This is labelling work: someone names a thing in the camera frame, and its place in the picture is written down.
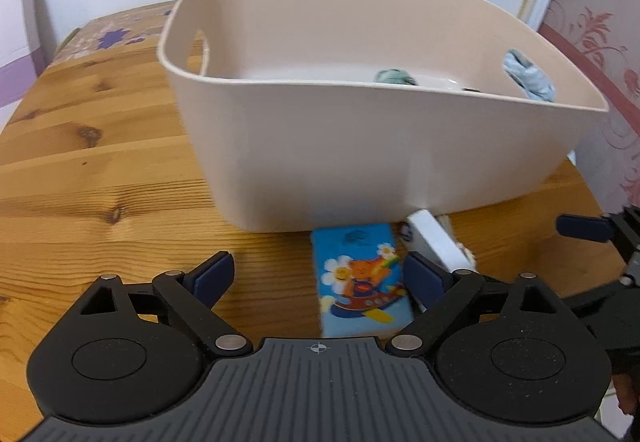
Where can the blue cartoon tissue pack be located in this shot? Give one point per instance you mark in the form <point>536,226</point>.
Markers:
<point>359,281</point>

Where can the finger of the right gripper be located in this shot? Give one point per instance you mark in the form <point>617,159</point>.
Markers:
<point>594,229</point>

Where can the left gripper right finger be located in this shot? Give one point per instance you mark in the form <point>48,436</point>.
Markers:
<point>509,352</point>

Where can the light blue bed blanket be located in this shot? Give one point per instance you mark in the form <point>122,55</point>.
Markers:
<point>535,84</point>

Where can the green crumpled cloth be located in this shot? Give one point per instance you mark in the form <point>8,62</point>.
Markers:
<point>395,77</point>

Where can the white small box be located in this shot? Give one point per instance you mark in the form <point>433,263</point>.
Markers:
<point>433,255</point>

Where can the beige plastic storage basket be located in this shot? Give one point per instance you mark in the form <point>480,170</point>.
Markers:
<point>292,133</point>

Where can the floral patterned headboard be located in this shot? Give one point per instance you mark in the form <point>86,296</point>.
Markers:
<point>601,37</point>

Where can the brown floral table mat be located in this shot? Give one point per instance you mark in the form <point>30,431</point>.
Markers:
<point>123,28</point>

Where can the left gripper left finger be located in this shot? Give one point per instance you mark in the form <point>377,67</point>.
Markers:
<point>126,352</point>

